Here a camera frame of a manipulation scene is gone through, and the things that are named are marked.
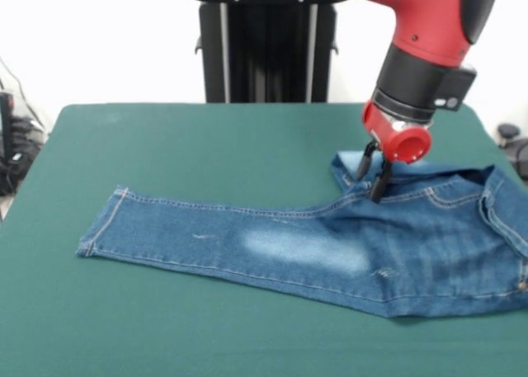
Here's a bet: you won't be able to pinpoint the black upright frame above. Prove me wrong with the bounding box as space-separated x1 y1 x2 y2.
0 90 14 195

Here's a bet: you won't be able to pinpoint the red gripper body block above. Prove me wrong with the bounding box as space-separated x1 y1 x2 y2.
361 100 434 166

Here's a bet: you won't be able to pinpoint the dark green table cloth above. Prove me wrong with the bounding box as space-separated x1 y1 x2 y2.
0 101 528 377

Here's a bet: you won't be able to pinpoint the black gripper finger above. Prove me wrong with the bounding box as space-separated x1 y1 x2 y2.
370 158 395 204
356 139 380 179

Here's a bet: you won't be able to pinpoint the grey chair base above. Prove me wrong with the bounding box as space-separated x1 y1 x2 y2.
10 116 46 147
497 123 528 180

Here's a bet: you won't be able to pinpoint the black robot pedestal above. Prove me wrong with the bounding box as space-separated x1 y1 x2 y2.
181 0 358 104

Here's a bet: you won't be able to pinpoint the blue denim jeans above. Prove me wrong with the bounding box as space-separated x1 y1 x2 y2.
75 149 528 320

